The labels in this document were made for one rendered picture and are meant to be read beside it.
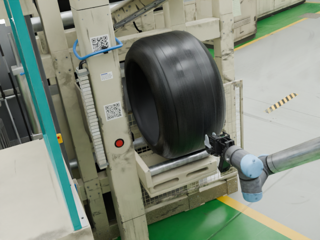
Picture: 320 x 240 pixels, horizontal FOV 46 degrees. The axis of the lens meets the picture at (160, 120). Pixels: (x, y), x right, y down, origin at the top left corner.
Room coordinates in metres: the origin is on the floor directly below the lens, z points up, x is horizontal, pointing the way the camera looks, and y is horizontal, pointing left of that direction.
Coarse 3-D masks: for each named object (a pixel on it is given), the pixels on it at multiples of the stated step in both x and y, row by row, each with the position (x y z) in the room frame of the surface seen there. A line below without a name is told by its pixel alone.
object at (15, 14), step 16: (16, 0) 0.70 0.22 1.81; (16, 16) 0.70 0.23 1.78; (16, 32) 1.02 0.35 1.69; (32, 64) 0.70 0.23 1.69; (32, 80) 0.70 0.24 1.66; (32, 96) 1.20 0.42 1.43; (48, 112) 0.70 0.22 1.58; (48, 128) 0.70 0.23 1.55; (48, 144) 1.09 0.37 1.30; (64, 176) 0.70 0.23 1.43; (64, 192) 0.70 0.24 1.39; (80, 224) 0.70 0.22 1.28
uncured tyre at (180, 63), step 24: (144, 48) 1.56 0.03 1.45; (168, 48) 1.53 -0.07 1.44; (192, 48) 1.53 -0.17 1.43; (144, 72) 1.50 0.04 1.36; (168, 72) 1.42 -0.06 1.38; (192, 72) 1.44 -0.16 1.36; (216, 72) 1.47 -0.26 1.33; (144, 96) 1.87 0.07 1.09; (168, 96) 1.38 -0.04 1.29; (192, 96) 1.39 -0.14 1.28; (216, 96) 1.41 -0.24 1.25; (144, 120) 1.79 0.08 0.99; (168, 120) 1.36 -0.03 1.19; (192, 120) 1.36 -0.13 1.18; (216, 120) 1.41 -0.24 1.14; (168, 144) 1.39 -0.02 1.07; (192, 144) 1.40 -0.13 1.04
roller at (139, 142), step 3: (138, 138) 1.73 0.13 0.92; (141, 138) 1.73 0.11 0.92; (135, 141) 1.71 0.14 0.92; (138, 141) 1.71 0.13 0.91; (141, 141) 1.71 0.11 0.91; (144, 141) 1.72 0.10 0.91; (135, 144) 1.70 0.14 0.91; (138, 144) 1.70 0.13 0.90; (141, 144) 1.71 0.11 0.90; (144, 144) 1.72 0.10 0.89; (135, 147) 1.70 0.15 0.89
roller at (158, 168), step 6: (198, 150) 1.53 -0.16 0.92; (204, 150) 1.53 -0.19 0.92; (186, 156) 1.50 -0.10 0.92; (192, 156) 1.50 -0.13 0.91; (198, 156) 1.51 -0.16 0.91; (204, 156) 1.52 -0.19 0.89; (162, 162) 1.47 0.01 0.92; (168, 162) 1.47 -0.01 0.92; (174, 162) 1.47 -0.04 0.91; (180, 162) 1.48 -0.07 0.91; (186, 162) 1.49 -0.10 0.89; (150, 168) 1.44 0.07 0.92; (156, 168) 1.44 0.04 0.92; (162, 168) 1.45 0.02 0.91; (168, 168) 1.45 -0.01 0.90
